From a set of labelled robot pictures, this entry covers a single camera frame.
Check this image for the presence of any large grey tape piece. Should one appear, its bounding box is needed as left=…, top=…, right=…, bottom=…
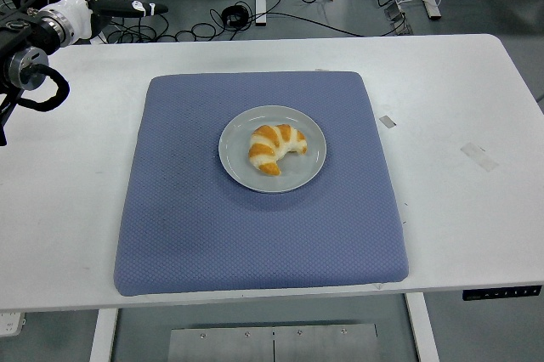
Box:
left=460, top=142, right=500, bottom=173

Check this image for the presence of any white table leg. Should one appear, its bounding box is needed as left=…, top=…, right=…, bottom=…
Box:
left=404, top=292, right=441, bottom=362
left=88, top=308, right=120, bottom=362

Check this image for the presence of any white power strip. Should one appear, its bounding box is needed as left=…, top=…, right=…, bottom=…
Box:
left=0, top=312, right=26, bottom=337

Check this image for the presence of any long black cable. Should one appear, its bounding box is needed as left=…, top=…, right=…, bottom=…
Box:
left=248, top=11, right=366, bottom=38

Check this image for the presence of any grey metal plate with screws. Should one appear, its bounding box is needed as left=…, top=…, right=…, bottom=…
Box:
left=167, top=323, right=379, bottom=362

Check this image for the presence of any black cable tangle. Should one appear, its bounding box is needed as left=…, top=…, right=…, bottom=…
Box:
left=95, top=8, right=239, bottom=44

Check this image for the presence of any black desk control panel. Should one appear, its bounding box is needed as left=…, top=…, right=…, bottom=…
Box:
left=462, top=286, right=543, bottom=303

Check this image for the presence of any blue quilted mat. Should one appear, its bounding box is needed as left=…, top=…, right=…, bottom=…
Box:
left=113, top=71, right=411, bottom=298

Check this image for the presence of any grey round plate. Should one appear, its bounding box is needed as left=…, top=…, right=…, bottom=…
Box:
left=218, top=105, right=328, bottom=194

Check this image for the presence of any coiled black cable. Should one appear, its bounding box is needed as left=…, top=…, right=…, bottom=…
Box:
left=220, top=3, right=252, bottom=28

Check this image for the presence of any croissant bread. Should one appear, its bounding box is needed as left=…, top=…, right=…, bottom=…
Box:
left=247, top=123, right=309, bottom=178

